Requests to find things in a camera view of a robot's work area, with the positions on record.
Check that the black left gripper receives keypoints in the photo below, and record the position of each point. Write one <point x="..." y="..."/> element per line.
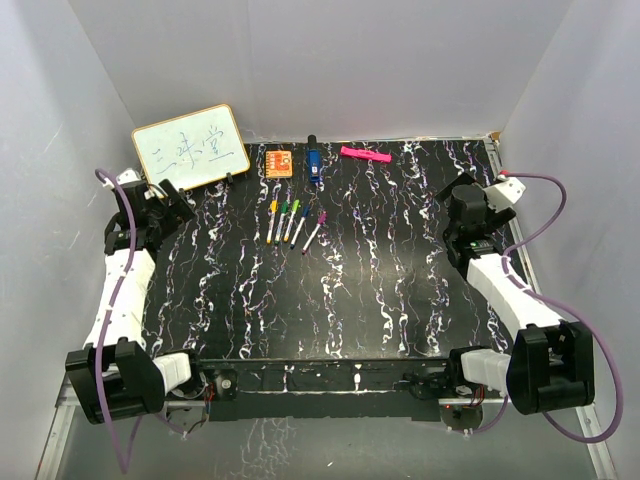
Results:
<point x="175" y="201"/>

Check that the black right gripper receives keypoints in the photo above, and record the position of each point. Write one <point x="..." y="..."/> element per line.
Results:
<point x="498" y="219"/>

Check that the white pen yellow tip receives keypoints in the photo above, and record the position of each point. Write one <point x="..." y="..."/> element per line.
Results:
<point x="272" y="213"/>

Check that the white pen green tip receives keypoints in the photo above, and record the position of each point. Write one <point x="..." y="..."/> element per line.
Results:
<point x="281" y="221"/>

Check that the white pen orange tip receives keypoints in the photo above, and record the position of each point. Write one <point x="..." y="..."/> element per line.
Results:
<point x="292" y="212"/>

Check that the white pen blue tip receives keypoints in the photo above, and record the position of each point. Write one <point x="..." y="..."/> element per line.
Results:
<point x="300" y="225"/>

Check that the white pen purple tip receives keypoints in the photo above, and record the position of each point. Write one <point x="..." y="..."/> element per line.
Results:
<point x="320" y="221"/>

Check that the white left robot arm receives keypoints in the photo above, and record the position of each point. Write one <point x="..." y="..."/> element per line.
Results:
<point x="112" y="370"/>

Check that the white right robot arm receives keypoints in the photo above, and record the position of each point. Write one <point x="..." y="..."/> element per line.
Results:
<point x="551" y="364"/>

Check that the small whiteboard with writing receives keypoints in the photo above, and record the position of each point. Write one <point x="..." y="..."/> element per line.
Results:
<point x="192" y="150"/>

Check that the orange spiral notepad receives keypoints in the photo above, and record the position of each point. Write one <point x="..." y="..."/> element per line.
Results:
<point x="278" y="164"/>

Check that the pink utility knife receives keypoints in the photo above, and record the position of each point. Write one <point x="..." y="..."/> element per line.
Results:
<point x="364" y="154"/>

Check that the blue stapler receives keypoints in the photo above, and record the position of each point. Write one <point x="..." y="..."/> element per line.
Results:
<point x="314" y="161"/>

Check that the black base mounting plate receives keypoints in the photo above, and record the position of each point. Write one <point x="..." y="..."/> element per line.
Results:
<point x="232" y="390"/>

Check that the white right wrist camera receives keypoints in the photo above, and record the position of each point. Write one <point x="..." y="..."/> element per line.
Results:
<point x="505" y="192"/>

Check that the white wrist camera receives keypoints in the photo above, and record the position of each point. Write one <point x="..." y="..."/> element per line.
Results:
<point x="505" y="192"/>
<point x="127" y="178"/>

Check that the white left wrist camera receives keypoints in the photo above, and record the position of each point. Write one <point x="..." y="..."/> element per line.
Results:
<point x="127" y="178"/>

